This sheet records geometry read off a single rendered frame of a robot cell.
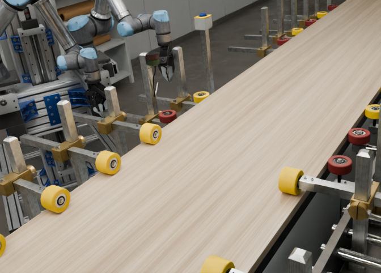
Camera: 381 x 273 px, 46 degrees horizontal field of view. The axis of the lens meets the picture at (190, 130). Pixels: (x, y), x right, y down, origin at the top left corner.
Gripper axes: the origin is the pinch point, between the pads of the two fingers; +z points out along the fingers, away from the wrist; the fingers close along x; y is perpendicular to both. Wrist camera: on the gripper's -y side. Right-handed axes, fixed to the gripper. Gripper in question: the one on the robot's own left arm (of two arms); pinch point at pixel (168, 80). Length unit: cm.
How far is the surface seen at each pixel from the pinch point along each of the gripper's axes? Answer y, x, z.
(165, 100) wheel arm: -5.1, 1.5, 9.5
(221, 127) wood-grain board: -47, -35, 4
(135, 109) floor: 178, 97, 94
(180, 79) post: -4.6, -7.5, -1.7
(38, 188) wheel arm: -105, 16, -2
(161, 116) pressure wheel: -37.6, -6.4, 4.0
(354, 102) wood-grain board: -24, -90, 4
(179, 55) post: -4.3, -8.8, -14.5
